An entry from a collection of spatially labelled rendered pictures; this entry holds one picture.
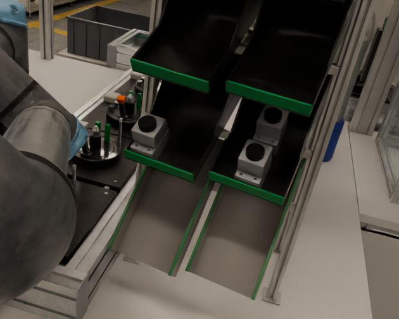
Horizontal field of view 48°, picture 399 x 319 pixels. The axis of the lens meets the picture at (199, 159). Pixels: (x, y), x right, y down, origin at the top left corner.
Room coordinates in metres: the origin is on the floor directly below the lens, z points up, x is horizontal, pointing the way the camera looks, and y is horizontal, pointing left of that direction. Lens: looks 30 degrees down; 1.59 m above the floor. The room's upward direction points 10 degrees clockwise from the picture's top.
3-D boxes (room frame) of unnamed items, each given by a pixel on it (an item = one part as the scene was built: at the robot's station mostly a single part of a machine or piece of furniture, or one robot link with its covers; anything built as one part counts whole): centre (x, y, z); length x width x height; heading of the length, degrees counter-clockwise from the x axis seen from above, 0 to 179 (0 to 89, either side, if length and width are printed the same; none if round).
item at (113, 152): (1.01, 0.28, 1.01); 0.24 x 0.24 x 0.13; 81
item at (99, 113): (1.25, 0.24, 1.01); 0.24 x 0.24 x 0.13; 81
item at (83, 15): (2.87, 0.62, 0.73); 0.62 x 0.42 x 0.23; 81
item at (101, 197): (0.75, 0.32, 0.96); 0.24 x 0.24 x 0.02; 81
